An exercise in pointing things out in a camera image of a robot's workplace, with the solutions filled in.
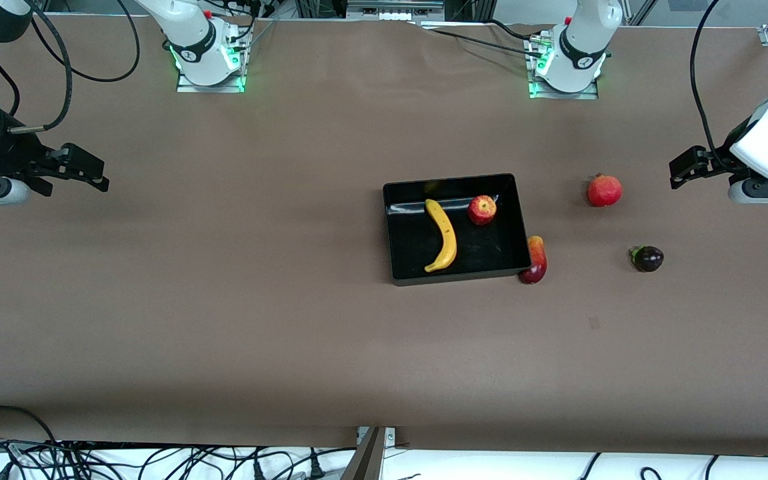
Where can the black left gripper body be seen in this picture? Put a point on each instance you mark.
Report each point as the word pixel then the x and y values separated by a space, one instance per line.
pixel 715 162

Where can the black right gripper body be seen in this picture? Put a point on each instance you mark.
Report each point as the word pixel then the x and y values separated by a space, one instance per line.
pixel 5 154

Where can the red apple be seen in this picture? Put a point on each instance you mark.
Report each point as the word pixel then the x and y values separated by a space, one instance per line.
pixel 482 210

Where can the black plastic tray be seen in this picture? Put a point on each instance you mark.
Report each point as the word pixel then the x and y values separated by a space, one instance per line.
pixel 490 256

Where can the yellow banana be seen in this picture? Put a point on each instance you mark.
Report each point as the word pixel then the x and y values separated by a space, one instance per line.
pixel 449 240

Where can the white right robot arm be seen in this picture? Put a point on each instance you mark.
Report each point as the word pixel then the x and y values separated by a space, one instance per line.
pixel 187 26

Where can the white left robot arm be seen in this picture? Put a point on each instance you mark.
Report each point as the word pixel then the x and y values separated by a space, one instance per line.
pixel 584 33

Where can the red pomegranate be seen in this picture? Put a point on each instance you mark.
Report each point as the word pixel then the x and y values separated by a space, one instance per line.
pixel 604 190

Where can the red yellow mango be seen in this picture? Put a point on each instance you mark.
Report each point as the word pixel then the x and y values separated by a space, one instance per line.
pixel 536 263

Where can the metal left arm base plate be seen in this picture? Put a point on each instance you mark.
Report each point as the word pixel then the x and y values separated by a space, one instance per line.
pixel 590 90

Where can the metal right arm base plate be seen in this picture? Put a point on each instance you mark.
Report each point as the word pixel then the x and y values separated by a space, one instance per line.
pixel 237 66

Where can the metal table edge bracket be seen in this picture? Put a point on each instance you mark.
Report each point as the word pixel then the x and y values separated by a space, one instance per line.
pixel 374 440

